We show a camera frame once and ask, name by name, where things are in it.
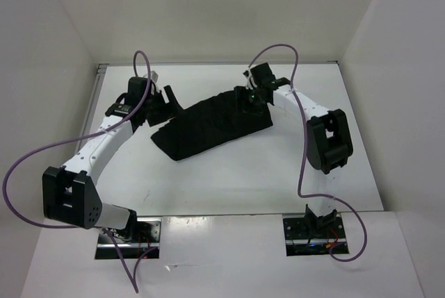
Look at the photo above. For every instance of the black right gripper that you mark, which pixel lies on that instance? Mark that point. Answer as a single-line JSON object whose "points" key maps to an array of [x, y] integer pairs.
{"points": [[242, 93]]}

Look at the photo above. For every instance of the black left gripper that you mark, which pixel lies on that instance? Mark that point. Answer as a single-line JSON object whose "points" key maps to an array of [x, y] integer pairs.
{"points": [[173, 106]]}

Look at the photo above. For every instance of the black pleated skirt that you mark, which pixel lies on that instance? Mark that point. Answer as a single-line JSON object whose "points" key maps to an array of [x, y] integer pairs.
{"points": [[205, 125]]}

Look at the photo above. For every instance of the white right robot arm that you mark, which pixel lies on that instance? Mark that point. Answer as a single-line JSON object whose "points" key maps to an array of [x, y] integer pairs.
{"points": [[327, 142]]}

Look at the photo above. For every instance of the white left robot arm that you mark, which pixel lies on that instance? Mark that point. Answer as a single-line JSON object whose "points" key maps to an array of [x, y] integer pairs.
{"points": [[69, 191]]}

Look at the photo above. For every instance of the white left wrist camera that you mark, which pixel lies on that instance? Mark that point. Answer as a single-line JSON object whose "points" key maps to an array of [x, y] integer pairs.
{"points": [[154, 88]]}

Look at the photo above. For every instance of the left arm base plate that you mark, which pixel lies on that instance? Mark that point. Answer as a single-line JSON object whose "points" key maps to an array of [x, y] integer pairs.
{"points": [[144, 240]]}

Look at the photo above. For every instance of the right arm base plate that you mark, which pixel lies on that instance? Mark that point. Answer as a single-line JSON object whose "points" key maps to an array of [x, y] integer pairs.
{"points": [[300, 240]]}

